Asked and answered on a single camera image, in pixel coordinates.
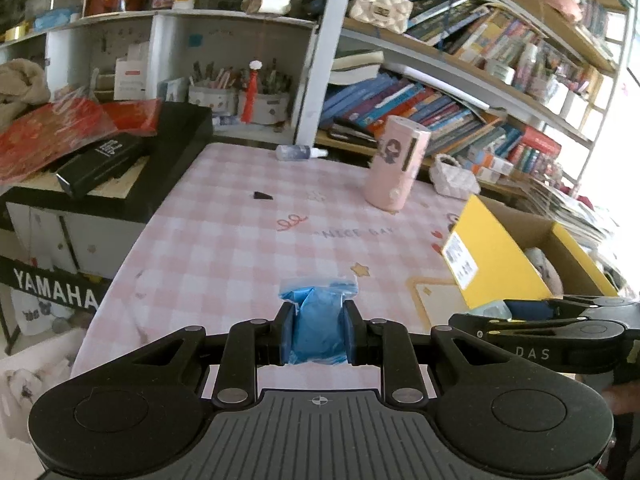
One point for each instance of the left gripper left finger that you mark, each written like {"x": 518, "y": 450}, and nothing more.
{"x": 250, "y": 345}

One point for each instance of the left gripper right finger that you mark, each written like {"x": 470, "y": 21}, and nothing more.
{"x": 386, "y": 345}

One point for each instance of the blue plastic packet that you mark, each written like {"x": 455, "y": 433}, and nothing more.
{"x": 316, "y": 332}

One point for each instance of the pink plush toy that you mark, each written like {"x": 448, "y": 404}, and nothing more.
{"x": 545, "y": 270}

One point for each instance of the green eraser case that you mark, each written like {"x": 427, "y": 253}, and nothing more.
{"x": 494, "y": 309}

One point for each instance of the person right hand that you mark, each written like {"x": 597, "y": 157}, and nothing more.
{"x": 623, "y": 399}

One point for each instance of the stack of papers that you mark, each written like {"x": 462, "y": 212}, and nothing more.
{"x": 588, "y": 227}

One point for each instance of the pink checkered tablecloth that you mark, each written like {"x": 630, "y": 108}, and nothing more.
{"x": 213, "y": 256}

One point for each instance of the yellow cardboard box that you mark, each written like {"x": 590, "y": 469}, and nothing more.
{"x": 485, "y": 253}

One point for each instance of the small black cap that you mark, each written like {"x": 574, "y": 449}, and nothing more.
{"x": 262, "y": 196}

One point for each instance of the pink cylindrical humidifier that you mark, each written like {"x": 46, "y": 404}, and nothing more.
{"x": 394, "y": 167}

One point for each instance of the small spray bottle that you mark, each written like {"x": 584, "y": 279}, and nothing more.
{"x": 297, "y": 153}

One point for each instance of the black yamaha piano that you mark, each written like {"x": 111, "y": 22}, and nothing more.
{"x": 74, "y": 248}

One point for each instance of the black rectangular box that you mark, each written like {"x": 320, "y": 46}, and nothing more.
{"x": 106, "y": 160}

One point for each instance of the white bookshelf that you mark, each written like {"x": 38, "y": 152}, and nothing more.
{"x": 574, "y": 39}

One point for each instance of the red plastic bag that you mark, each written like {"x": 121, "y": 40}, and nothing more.
{"x": 55, "y": 130}

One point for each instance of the cream quilted pearl handbag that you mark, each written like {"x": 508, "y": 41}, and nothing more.
{"x": 392, "y": 15}

